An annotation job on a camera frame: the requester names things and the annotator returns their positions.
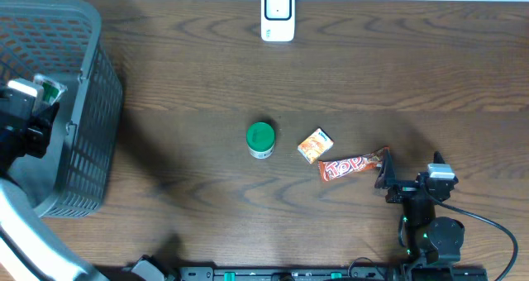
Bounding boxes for red Top chocolate bar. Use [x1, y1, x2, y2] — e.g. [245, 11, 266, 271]
[318, 146, 389, 182]

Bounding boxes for orange small snack packet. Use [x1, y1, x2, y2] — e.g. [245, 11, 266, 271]
[298, 127, 334, 164]

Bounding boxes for black camera cable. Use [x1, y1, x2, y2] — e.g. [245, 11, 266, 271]
[419, 181, 519, 281]

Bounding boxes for white barcode scanner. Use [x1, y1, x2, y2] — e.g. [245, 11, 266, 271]
[260, 0, 296, 42]

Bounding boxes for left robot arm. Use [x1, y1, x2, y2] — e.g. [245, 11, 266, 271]
[1, 88, 174, 281]

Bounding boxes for grey plastic basket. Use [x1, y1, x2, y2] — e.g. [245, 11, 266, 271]
[1, 0, 123, 218]

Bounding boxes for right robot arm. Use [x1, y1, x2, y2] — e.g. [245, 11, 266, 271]
[374, 150, 465, 267]

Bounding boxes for green lid jar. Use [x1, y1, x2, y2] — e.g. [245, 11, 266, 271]
[246, 121, 275, 160]

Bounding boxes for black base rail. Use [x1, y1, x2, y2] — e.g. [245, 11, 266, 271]
[161, 264, 488, 281]

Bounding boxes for white green box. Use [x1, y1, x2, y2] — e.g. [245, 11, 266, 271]
[33, 74, 68, 106]

